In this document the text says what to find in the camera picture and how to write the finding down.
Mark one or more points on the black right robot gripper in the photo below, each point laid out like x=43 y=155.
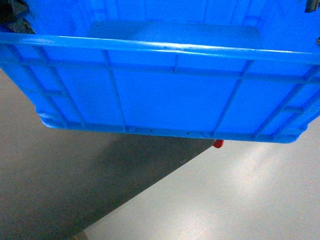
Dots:
x=311 y=22

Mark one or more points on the large blue plastic crate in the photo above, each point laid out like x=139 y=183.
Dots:
x=205 y=69

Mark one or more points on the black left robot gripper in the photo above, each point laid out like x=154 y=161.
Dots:
x=13 y=17

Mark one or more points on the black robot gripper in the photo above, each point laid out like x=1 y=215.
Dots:
x=13 y=17
x=311 y=22

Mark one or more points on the red floor edge strip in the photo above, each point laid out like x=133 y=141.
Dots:
x=218 y=143

